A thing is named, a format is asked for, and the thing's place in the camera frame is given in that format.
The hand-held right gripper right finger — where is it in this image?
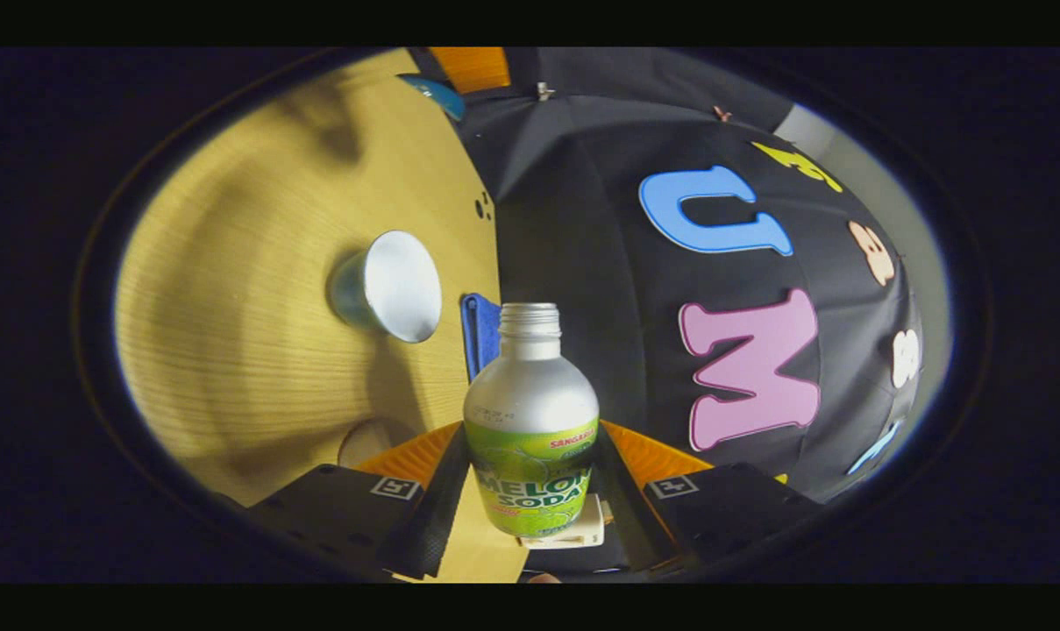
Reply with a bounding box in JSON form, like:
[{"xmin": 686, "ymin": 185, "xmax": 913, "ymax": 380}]
[{"xmin": 595, "ymin": 421, "xmax": 824, "ymax": 575}]

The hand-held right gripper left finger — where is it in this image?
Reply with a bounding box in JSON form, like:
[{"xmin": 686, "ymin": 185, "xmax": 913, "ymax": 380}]
[{"xmin": 245, "ymin": 421, "xmax": 471, "ymax": 581}]

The round brown coaster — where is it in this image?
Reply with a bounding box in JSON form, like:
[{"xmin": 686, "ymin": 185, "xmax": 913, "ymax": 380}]
[{"xmin": 338, "ymin": 418, "xmax": 418, "ymax": 467}]

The silver green label water bottle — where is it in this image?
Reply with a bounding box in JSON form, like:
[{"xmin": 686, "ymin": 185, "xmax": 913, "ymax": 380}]
[{"xmin": 463, "ymin": 302, "xmax": 601, "ymax": 538}]

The teal teacup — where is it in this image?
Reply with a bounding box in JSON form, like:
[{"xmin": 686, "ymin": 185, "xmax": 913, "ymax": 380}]
[{"xmin": 328, "ymin": 230, "xmax": 444, "ymax": 344}]

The white toaster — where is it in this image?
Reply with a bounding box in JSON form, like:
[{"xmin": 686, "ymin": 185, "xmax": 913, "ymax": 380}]
[{"xmin": 519, "ymin": 493, "xmax": 606, "ymax": 550}]

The blue folded towel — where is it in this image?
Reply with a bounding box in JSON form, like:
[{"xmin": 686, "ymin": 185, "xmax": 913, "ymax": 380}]
[{"xmin": 460, "ymin": 294, "xmax": 502, "ymax": 383}]

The black backdrop cloth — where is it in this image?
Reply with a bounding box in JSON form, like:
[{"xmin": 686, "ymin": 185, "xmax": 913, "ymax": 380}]
[{"xmin": 407, "ymin": 47, "xmax": 925, "ymax": 505}]

